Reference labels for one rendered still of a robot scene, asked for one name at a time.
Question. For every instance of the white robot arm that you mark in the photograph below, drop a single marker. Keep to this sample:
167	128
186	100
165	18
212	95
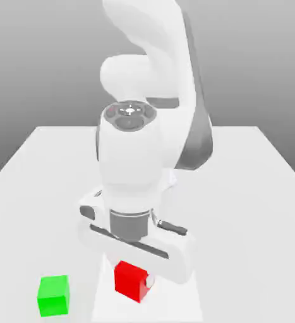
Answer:
129	161

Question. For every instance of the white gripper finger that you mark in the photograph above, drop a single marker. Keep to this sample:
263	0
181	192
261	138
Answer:
150	281

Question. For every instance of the small green cube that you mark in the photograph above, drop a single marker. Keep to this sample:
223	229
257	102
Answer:
53	295

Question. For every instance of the small red cube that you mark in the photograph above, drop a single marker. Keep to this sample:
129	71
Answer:
129	280

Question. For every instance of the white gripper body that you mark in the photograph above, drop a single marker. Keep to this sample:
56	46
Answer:
177	262

